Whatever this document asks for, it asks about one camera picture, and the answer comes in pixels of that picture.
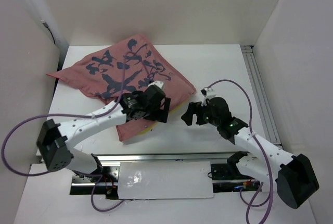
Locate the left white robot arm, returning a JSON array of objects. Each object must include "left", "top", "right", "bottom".
[{"left": 37, "top": 81, "right": 171, "bottom": 182}]

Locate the red patterned pillowcase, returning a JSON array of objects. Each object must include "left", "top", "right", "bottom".
[{"left": 46, "top": 33, "right": 197, "bottom": 143}]

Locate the black wall cable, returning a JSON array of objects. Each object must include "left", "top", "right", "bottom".
[{"left": 41, "top": 19, "right": 57, "bottom": 45}]

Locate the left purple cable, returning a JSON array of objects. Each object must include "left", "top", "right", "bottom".
[{"left": 2, "top": 44, "right": 157, "bottom": 212}]

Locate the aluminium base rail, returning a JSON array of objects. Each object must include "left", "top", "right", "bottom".
[{"left": 70, "top": 153, "right": 260, "bottom": 200}]

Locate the right aluminium side rail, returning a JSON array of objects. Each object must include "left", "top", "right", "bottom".
[{"left": 240, "top": 45, "right": 282, "bottom": 147}]

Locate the white cover plate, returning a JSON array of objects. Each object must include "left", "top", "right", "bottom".
[{"left": 118, "top": 161, "right": 214, "bottom": 200}]

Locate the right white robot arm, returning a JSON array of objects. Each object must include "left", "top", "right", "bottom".
[{"left": 181, "top": 97, "right": 319, "bottom": 209}]

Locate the cream pillow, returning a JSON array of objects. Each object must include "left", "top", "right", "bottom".
[{"left": 139, "top": 104, "right": 189, "bottom": 136}]

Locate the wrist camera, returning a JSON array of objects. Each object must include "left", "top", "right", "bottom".
[
  {"left": 148, "top": 81, "right": 165, "bottom": 91},
  {"left": 201, "top": 87, "right": 216, "bottom": 99}
]

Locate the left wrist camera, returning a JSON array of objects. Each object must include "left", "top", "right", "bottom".
[{"left": 148, "top": 81, "right": 165, "bottom": 91}]

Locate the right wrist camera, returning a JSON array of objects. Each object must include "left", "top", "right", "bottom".
[{"left": 201, "top": 87, "right": 216, "bottom": 99}]

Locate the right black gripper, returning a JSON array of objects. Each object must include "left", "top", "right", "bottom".
[{"left": 181, "top": 101, "right": 220, "bottom": 127}]

